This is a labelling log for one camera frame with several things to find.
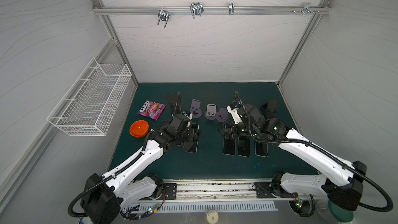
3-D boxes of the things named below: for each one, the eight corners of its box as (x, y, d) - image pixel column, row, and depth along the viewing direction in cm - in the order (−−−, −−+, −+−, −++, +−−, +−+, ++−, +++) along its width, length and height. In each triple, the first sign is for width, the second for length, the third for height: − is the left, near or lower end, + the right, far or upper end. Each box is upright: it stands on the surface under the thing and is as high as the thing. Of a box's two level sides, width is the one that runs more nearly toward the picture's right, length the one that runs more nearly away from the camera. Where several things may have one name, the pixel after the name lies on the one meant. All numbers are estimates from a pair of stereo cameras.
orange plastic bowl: (130, 137, 93) (127, 133, 89) (135, 124, 99) (132, 120, 95) (146, 137, 93) (144, 133, 89) (150, 124, 99) (148, 120, 95)
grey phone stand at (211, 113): (204, 120, 102) (205, 112, 96) (204, 111, 107) (205, 103, 100) (215, 120, 102) (216, 112, 96) (214, 111, 107) (215, 103, 100)
